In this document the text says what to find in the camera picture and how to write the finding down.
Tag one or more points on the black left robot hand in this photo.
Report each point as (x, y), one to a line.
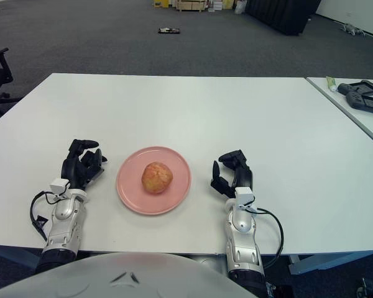
(73, 169)

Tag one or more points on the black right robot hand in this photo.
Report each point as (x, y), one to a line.
(245, 177)

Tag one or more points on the red yellow apple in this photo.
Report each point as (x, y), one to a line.
(157, 177)

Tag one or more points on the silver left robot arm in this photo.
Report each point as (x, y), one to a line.
(65, 223)

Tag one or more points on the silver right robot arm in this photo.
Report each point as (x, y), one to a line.
(242, 236)

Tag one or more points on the pink round plate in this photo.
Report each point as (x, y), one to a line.
(129, 192)

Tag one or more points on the grey metal table beam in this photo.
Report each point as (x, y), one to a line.
(329, 262)
(9, 251)

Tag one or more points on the grey robot torso shell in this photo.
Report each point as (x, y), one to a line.
(127, 273)

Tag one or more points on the green white tube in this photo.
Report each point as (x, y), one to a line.
(331, 83)

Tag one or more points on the black handheld controller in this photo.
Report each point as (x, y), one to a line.
(344, 88)
(357, 100)

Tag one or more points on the small object on floor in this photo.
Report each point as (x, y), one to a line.
(169, 30)

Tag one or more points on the black curtain partition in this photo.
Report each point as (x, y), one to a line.
(283, 14)

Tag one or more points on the white plastic bag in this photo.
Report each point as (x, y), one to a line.
(240, 7)

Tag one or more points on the stacked white cartons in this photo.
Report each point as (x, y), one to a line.
(220, 4)

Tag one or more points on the wooden pallet crate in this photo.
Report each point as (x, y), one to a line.
(192, 5)

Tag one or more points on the yellow cardboard box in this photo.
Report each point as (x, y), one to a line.
(160, 3)

